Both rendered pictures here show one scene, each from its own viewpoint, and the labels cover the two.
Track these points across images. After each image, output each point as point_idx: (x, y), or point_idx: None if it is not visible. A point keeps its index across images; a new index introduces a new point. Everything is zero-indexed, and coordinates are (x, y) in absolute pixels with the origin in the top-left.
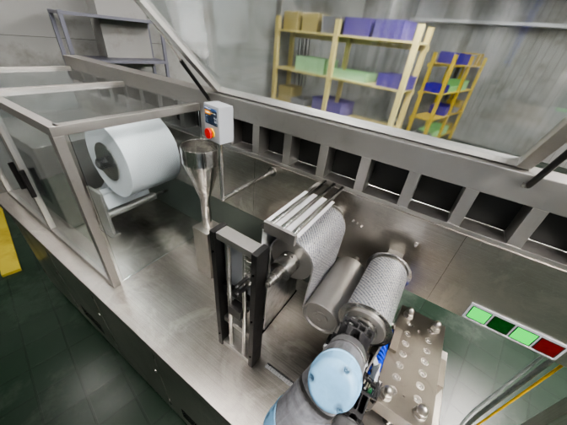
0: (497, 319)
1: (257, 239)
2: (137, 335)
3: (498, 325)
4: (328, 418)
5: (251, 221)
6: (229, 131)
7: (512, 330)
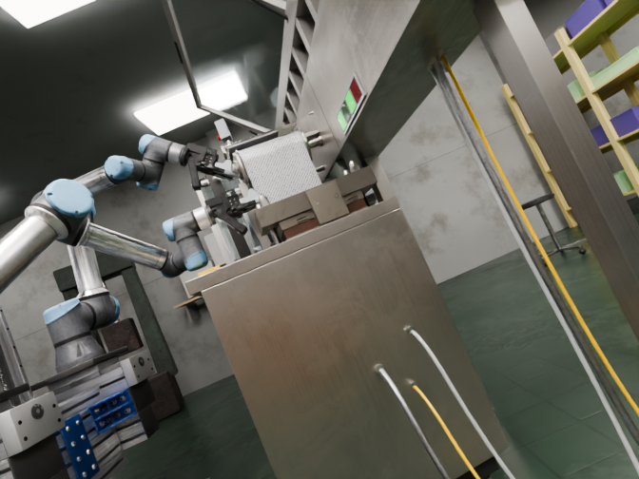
0: (341, 108)
1: None
2: None
3: (346, 114)
4: (145, 159)
5: None
6: (224, 130)
7: (347, 105)
